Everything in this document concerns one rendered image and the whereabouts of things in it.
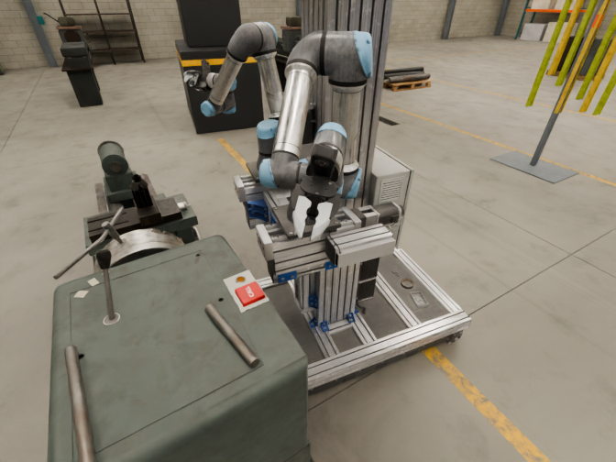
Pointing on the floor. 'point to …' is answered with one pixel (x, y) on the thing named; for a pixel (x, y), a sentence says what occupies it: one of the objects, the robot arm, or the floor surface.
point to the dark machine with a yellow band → (194, 35)
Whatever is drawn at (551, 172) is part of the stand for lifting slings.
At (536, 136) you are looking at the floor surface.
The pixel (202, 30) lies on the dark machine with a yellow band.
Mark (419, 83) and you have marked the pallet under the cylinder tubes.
